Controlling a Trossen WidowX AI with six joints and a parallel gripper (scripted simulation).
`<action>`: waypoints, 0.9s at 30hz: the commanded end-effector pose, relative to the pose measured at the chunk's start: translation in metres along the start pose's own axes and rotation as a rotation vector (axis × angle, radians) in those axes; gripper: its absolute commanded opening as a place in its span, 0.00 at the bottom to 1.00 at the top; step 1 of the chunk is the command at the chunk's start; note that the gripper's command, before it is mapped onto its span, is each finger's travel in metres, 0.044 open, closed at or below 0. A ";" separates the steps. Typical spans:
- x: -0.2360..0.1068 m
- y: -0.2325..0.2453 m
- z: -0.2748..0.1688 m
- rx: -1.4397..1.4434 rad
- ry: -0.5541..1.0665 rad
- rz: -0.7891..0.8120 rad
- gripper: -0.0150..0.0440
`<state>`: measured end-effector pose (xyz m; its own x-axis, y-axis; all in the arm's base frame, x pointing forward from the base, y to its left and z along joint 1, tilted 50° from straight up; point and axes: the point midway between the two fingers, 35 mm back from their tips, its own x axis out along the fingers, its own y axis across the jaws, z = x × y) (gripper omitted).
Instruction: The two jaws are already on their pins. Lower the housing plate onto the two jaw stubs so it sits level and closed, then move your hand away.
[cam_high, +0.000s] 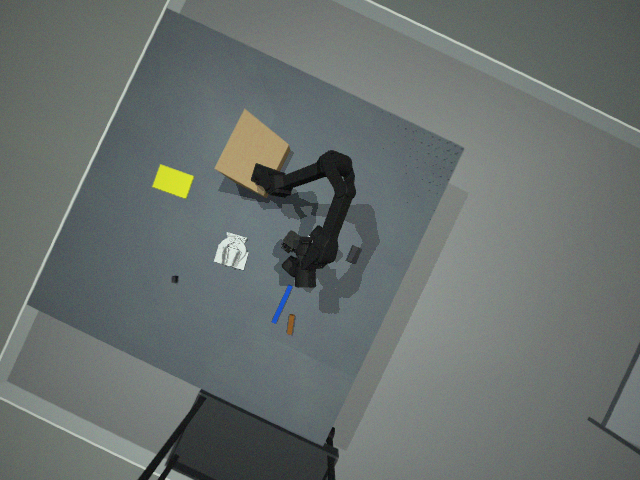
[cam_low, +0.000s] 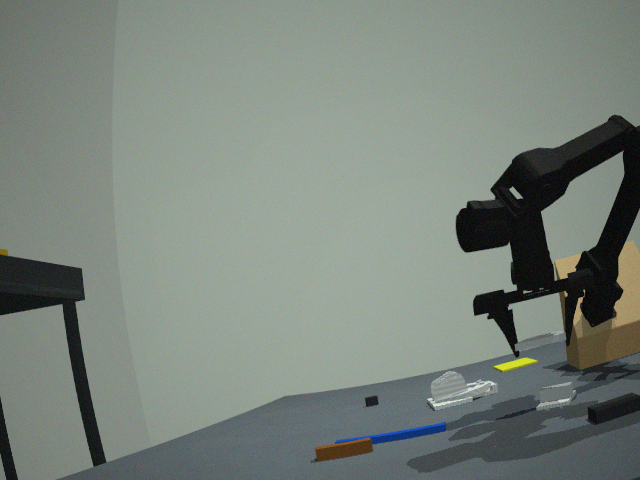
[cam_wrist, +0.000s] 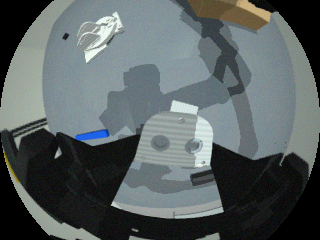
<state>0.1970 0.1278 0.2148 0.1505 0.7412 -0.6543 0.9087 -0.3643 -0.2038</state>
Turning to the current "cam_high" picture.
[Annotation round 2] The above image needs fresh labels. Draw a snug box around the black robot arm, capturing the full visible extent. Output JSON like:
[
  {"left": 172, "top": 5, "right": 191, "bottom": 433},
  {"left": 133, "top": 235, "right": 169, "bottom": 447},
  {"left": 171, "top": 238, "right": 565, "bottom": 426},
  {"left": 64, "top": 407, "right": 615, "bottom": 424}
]
[{"left": 251, "top": 150, "right": 356, "bottom": 288}]

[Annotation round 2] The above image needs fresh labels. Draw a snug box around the blue long flat bar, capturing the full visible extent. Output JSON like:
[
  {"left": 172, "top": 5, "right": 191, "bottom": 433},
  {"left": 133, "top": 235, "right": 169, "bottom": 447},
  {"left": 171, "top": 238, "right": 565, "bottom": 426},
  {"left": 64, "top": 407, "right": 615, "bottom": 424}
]
[{"left": 272, "top": 285, "right": 293, "bottom": 324}]

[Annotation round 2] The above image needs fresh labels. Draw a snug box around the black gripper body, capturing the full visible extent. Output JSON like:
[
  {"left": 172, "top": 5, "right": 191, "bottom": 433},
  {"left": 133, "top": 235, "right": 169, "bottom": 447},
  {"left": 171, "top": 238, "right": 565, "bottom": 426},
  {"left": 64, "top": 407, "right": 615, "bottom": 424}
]
[{"left": 282, "top": 226, "right": 322, "bottom": 277}]

